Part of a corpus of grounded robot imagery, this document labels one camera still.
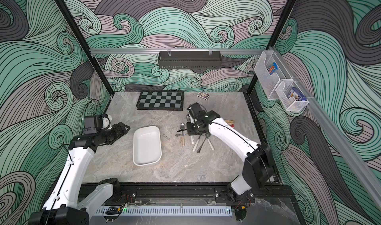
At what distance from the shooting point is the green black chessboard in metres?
1.09

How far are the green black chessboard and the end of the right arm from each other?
0.37 metres

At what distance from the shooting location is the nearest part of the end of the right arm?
569mm
